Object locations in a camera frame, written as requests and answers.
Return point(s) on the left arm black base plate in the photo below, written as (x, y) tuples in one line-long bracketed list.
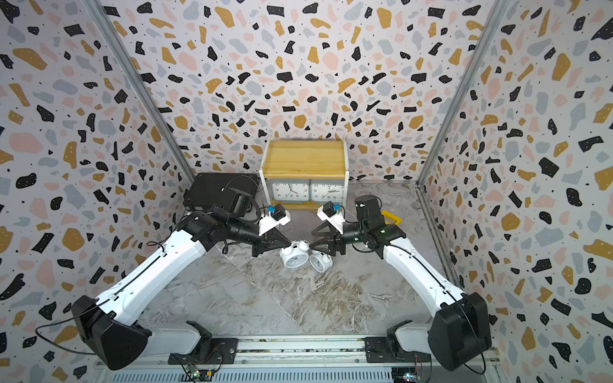
[(217, 351)]

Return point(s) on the yellow plastic triangle tool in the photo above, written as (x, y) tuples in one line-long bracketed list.
[(390, 218)]

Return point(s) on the white twin-bell clock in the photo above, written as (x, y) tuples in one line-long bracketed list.
[(296, 254), (321, 262)]

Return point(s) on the black case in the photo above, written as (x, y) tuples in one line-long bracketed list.
[(206, 190)]

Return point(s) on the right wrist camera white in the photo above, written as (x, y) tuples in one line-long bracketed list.
[(332, 214)]

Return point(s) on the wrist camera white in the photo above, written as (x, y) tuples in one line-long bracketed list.
[(332, 214), (273, 216)]

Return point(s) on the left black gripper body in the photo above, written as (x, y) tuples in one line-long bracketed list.
[(265, 242)]

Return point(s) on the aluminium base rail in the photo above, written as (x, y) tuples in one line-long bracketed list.
[(334, 358)]

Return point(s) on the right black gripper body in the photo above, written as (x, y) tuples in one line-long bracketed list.
[(338, 242)]

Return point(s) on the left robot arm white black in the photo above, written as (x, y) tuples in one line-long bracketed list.
[(109, 323)]

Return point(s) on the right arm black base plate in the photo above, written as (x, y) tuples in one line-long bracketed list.
[(383, 350)]

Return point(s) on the grey square alarm clock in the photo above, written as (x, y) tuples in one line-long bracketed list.
[(323, 191), (292, 191)]

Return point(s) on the wooden two-tier shelf white frame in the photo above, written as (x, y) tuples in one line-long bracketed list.
[(304, 160)]

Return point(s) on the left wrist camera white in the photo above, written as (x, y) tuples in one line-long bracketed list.
[(273, 216)]

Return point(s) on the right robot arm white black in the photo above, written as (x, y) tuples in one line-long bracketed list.
[(459, 331)]

